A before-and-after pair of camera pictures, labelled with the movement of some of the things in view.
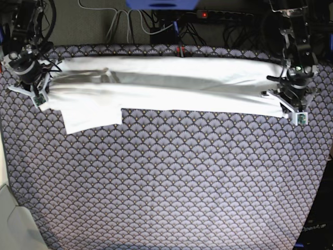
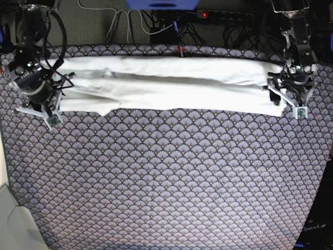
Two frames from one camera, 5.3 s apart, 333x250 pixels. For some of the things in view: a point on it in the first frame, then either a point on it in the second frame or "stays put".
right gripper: [32, 77] → [40, 84]
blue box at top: [163, 4] stays put
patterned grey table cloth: [162, 180] stays put
